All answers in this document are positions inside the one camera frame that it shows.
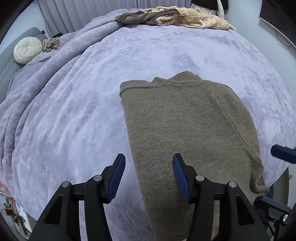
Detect brown knit sweater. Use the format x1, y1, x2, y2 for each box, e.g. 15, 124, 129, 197
119, 71, 269, 240

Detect cluttered items by bed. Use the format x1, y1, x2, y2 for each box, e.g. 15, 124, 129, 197
1, 183, 32, 240

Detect lavender plush blanket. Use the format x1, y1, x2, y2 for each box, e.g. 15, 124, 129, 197
1, 9, 295, 240

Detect white puffer jacket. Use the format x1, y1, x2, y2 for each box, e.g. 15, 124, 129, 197
197, 0, 225, 19

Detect cream striped garment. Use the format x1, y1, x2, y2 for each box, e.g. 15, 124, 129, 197
142, 6, 236, 31

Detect grey quilted headboard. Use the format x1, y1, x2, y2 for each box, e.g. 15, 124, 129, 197
0, 27, 47, 102

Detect black sparkly skirt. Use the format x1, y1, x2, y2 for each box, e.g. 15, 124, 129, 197
191, 0, 218, 11

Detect round white cushion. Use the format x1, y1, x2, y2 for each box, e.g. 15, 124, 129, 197
13, 37, 43, 65

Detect crumpled beige cloth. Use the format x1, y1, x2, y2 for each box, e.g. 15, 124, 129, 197
42, 37, 60, 52

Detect grey brown fleece garment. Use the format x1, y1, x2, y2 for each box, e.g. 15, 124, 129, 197
115, 9, 179, 26

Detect grey curtain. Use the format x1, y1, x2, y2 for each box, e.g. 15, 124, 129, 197
38, 0, 191, 36

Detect wall mounted monitor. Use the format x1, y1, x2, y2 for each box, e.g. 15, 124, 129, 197
259, 0, 295, 47

